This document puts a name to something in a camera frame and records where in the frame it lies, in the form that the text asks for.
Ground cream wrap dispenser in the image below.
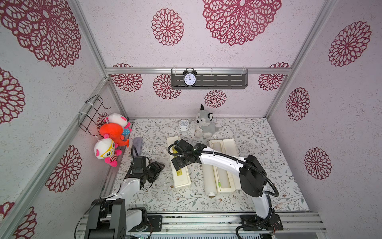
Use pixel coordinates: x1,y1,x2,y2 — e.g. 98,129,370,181
167,136,191,189
223,138,241,191

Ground cream dispenser bottom tray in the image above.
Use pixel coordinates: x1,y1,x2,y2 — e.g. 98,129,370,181
209,140,236,194

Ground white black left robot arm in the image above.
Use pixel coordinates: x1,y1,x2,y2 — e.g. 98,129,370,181
84,156,165,239

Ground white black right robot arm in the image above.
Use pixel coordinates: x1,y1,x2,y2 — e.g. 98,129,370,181
167,140,279,219

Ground small white round clock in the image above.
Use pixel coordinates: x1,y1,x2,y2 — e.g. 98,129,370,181
178,119,190,131

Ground grey plush wolf toy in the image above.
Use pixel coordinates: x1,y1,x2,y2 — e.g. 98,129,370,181
195,105,218,139

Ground white plush toy yellow glasses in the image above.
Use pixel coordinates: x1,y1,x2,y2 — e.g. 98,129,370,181
94,134,122,167

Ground red orange plush toy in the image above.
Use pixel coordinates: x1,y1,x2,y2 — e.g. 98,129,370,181
99,123,129,147

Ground white pink plush toy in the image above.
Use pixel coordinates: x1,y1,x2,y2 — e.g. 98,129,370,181
104,113,130,129

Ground floral table mat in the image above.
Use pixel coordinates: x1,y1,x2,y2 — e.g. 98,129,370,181
126,118,308,212

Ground black alarm clock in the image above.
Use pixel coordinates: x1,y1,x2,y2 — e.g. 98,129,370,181
183,67,198,87

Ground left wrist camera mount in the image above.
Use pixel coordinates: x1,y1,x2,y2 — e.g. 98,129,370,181
131,156,147,175

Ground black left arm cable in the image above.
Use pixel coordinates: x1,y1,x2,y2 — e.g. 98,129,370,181
123,145,139,180

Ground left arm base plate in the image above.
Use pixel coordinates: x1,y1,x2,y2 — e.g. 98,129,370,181
129,215,163,233

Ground black wire wall basket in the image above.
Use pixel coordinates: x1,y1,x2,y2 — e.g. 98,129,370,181
77,94,109,136

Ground grey wall shelf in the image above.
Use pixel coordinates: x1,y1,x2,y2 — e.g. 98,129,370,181
170,68,248,90

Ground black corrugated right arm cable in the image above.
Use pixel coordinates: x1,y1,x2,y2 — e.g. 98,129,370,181
167,142,280,239

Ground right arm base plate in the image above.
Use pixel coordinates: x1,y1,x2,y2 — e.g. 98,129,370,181
240,214,284,231

